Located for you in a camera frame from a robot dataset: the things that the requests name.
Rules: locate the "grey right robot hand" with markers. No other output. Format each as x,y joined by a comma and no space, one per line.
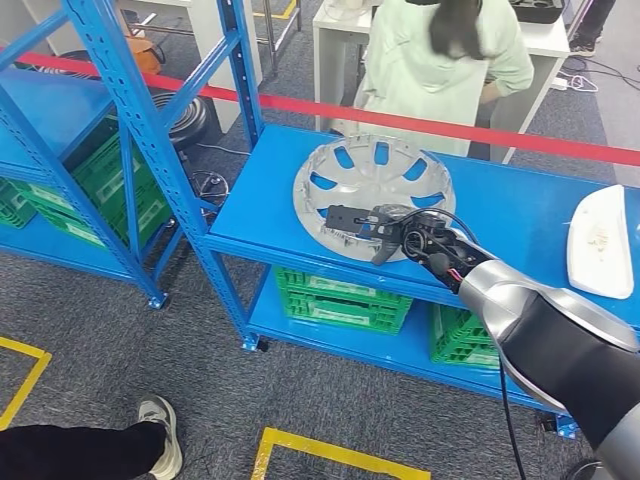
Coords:
350,218

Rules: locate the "silver plastic wheel hubcap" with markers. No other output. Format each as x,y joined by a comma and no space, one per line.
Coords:
370,182

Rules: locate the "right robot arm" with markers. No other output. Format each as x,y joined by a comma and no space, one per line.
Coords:
500,291

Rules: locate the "blue steel shelf rack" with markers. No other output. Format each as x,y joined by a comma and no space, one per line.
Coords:
45,112
265,199

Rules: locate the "white plastic cover part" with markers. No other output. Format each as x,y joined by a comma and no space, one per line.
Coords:
600,245

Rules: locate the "green folding plastic crate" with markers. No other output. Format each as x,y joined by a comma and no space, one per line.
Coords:
84,233
345,285
100,172
460,358
157,228
460,324
345,321
52,202

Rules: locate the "red barrier tape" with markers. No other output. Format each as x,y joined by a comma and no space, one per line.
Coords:
310,109

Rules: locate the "person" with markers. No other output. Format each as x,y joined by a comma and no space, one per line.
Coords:
60,454
415,73
598,20

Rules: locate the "black round stool chrome base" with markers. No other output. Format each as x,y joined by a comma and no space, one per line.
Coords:
187,122

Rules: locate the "white power strip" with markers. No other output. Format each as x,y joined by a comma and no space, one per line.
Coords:
560,83

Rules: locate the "orange object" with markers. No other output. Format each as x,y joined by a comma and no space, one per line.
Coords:
147,60

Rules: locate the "black tray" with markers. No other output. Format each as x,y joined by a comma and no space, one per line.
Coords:
537,12

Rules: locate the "round chrome-rimmed disc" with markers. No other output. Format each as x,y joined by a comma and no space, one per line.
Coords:
585,472

